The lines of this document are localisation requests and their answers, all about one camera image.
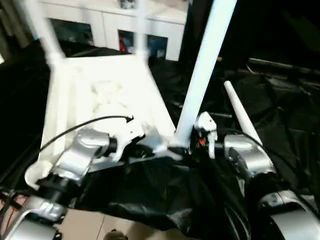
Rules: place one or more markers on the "white plastic table leg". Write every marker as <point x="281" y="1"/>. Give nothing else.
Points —
<point x="44" y="35"/>
<point x="141" y="30"/>
<point x="240" y="112"/>
<point x="202" y="65"/>

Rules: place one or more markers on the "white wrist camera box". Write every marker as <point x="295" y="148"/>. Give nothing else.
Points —
<point x="205" y="125"/>
<point x="129" y="132"/>

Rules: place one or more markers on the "black plastic mat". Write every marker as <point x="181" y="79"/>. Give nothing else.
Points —
<point x="285" y="110"/>

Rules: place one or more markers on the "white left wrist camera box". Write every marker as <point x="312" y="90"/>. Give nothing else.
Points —
<point x="129" y="132"/>

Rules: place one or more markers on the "grey object on cabinet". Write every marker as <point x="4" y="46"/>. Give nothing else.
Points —
<point x="128" y="3"/>

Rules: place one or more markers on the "red bottle in cabinet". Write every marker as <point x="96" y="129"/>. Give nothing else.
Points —
<point x="123" y="45"/>

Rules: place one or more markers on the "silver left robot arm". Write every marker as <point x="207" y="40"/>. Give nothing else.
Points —
<point x="75" y="160"/>

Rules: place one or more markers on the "white cabinet with glass doors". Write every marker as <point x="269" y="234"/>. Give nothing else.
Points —
<point x="100" y="22"/>

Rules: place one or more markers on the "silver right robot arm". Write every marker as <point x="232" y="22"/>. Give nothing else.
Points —
<point x="250" y="160"/>

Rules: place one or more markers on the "white plastic table top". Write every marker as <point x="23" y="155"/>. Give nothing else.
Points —
<point x="115" y="90"/>

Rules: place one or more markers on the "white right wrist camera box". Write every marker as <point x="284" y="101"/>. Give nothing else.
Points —
<point x="205" y="125"/>

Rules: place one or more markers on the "long black bar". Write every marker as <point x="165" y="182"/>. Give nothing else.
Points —
<point x="285" y="65"/>

